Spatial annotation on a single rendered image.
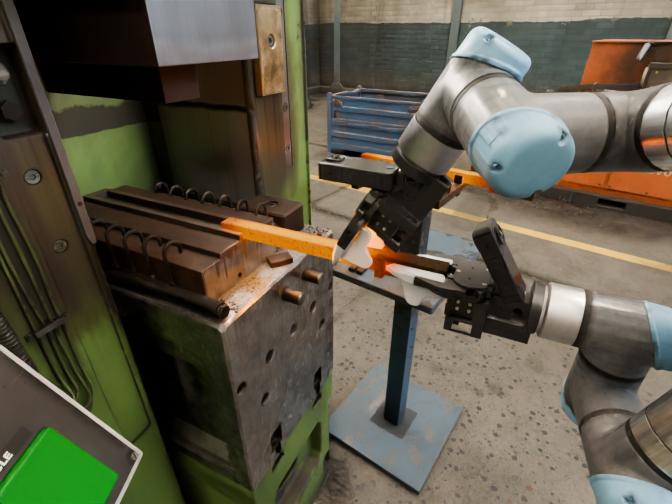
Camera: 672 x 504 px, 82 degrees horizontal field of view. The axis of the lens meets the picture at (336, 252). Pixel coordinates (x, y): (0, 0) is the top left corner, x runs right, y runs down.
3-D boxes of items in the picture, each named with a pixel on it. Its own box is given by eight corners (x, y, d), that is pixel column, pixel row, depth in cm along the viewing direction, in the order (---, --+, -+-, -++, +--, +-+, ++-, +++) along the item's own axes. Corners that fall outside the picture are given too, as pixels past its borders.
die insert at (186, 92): (200, 97, 65) (194, 58, 62) (166, 104, 60) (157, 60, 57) (85, 87, 77) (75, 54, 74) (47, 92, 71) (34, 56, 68)
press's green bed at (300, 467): (333, 466, 133) (332, 369, 110) (271, 588, 104) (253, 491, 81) (209, 407, 154) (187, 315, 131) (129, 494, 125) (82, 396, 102)
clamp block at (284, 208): (305, 228, 89) (304, 201, 85) (285, 244, 82) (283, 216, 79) (262, 218, 93) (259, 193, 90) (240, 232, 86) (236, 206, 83)
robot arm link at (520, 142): (639, 124, 31) (568, 70, 38) (505, 128, 30) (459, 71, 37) (589, 202, 36) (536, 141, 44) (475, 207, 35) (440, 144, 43)
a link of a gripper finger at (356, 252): (350, 290, 58) (384, 247, 54) (320, 266, 59) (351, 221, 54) (357, 282, 61) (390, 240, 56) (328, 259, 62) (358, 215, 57)
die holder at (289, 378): (334, 369, 110) (333, 229, 88) (253, 493, 81) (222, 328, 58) (187, 314, 132) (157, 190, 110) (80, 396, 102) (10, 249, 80)
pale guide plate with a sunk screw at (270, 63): (286, 91, 91) (281, 5, 82) (264, 96, 84) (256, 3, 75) (278, 91, 91) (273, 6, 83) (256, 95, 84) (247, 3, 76)
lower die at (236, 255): (276, 251, 79) (272, 213, 75) (208, 305, 64) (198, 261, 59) (133, 214, 95) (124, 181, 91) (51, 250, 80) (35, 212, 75)
